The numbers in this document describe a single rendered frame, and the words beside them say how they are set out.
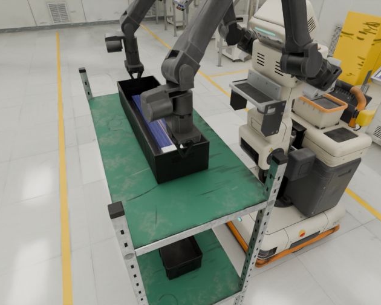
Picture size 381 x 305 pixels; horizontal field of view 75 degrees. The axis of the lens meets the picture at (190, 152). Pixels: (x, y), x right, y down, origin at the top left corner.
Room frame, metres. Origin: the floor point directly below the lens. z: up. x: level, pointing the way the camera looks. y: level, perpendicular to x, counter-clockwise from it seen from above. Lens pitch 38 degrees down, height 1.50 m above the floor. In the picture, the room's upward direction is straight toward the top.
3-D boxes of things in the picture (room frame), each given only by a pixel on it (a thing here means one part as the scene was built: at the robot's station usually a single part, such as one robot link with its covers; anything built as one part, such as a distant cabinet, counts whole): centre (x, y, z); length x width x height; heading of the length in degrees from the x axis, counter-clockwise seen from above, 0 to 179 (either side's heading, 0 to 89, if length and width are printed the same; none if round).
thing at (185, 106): (0.57, 0.03, 1.22); 0.07 x 0.06 x 0.07; 121
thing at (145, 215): (0.81, 0.13, 0.55); 0.91 x 0.46 x 1.10; 23
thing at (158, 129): (0.83, 0.13, 0.99); 0.51 x 0.07 x 0.03; 24
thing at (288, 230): (1.14, -0.57, 0.16); 0.67 x 0.64 x 0.25; 114
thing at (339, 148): (1.17, -0.65, 0.59); 0.55 x 0.34 x 0.83; 24
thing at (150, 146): (0.83, 0.13, 1.01); 0.57 x 0.17 x 0.11; 24
